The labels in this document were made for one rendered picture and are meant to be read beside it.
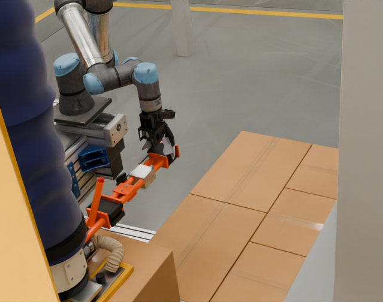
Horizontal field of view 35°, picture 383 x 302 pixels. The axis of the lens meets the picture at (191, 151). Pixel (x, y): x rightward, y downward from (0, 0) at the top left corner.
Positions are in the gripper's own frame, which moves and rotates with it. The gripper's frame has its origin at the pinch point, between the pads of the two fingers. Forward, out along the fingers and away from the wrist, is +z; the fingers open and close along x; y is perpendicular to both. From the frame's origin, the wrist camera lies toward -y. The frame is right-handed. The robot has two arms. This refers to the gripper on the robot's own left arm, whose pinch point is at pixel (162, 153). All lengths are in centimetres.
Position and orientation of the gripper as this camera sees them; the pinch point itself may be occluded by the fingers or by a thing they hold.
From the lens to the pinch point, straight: 219.7
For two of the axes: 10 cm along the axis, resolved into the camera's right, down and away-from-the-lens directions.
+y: -5.0, 5.1, -7.0
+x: 8.6, 1.9, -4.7
